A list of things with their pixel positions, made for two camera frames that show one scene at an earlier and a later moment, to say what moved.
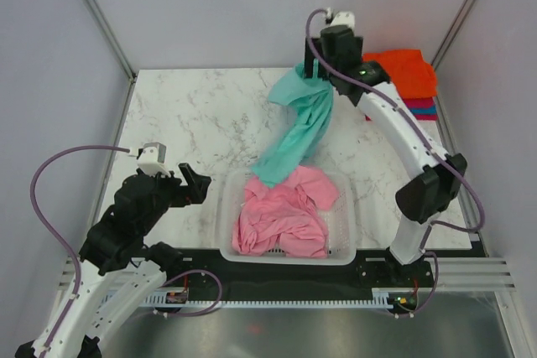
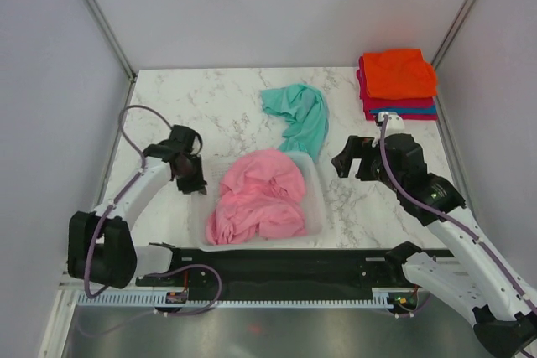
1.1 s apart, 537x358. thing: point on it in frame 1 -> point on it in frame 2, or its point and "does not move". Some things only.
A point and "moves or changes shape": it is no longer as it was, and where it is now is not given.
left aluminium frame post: [103, 26] does not move
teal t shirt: [304, 127] moves or changes shape
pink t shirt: [286, 212] -> [260, 196]
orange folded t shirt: [413, 76] does not move
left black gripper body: [169, 194] -> [191, 179]
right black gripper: [309, 62] -> [356, 147]
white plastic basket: [341, 223] -> [315, 204]
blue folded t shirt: [424, 110] does not move
